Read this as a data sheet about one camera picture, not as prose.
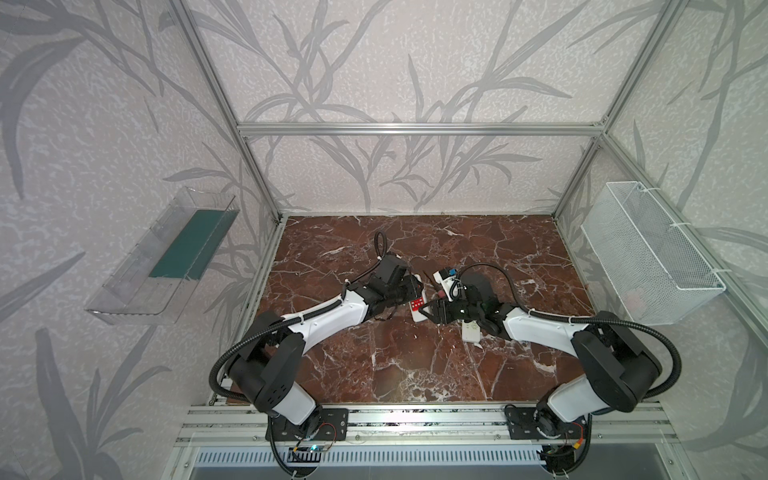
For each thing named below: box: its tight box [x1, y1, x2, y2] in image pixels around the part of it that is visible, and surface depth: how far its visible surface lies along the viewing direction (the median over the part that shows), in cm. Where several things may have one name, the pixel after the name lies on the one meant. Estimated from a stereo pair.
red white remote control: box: [408, 289, 433, 323], surface depth 86 cm
